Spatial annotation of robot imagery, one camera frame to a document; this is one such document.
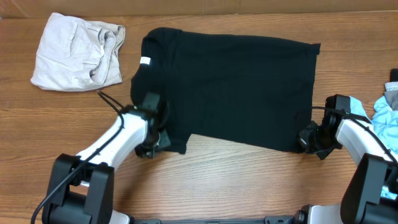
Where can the light blue crumpled garment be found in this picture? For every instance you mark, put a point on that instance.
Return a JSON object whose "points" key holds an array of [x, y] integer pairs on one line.
{"points": [[384, 124]]}

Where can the beige folded shorts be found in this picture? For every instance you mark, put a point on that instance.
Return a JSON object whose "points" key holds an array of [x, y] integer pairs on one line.
{"points": [[78, 55]]}

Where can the black t-shirt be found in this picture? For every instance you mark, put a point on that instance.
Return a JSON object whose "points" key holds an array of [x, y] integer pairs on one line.
{"points": [[249, 89]]}

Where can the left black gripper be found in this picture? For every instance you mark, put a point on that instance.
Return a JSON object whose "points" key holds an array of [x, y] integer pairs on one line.
{"points": [[142, 150]]}

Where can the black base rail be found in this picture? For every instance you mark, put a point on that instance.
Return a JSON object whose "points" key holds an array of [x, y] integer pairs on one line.
{"points": [[285, 219]]}

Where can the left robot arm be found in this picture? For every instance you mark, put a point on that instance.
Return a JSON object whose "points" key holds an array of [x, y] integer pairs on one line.
{"points": [[81, 187]]}

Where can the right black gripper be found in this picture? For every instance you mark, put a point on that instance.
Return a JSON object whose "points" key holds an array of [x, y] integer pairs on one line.
{"points": [[305, 144]]}

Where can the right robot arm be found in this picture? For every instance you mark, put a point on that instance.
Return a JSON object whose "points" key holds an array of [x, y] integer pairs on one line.
{"points": [[376, 170]]}

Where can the black cloth at table edge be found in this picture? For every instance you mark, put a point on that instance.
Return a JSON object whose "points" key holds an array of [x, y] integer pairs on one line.
{"points": [[394, 75]]}

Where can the grey garment with white band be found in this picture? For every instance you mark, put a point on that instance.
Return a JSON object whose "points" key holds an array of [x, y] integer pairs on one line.
{"points": [[391, 94]]}

